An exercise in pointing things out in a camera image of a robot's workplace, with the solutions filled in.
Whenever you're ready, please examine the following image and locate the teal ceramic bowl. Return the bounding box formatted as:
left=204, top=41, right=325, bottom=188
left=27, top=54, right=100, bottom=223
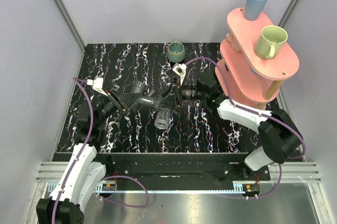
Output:
left=166, top=42, right=185, bottom=63

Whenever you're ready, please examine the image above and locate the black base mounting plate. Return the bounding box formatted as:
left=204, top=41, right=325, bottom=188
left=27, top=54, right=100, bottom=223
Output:
left=94, top=153, right=271, bottom=181

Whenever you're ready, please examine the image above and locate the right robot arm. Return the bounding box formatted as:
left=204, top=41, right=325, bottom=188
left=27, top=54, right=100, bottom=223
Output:
left=154, top=78, right=303, bottom=180

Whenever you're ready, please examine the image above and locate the blue plastic cup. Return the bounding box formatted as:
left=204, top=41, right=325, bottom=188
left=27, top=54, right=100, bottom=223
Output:
left=244, top=0, right=267, bottom=21

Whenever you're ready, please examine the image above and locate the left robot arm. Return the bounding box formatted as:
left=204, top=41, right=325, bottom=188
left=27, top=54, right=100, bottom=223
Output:
left=36, top=90, right=141, bottom=223

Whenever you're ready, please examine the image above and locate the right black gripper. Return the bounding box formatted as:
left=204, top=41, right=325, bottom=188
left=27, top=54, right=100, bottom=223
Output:
left=155, top=76, right=207, bottom=110

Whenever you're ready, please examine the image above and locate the green ceramic mug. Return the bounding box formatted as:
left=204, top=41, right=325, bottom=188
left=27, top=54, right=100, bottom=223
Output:
left=254, top=25, right=288, bottom=60

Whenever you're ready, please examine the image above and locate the dark grey pipe tee fitting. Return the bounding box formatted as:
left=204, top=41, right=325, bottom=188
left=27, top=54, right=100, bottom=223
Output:
left=131, top=79, right=163, bottom=110

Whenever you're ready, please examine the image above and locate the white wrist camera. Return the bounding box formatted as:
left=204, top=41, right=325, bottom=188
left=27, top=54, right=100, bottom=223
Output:
left=172, top=63, right=187, bottom=85
left=86, top=77, right=108, bottom=96

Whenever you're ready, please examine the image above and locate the aluminium rail frame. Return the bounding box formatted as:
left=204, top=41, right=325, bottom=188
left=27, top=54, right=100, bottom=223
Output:
left=34, top=162, right=324, bottom=196

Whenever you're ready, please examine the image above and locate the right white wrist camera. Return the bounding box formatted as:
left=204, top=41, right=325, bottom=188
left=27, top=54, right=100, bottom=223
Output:
left=172, top=63, right=187, bottom=85

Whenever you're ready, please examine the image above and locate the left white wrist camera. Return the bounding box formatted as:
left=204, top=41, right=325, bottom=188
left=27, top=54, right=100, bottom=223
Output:
left=86, top=77, right=108, bottom=96

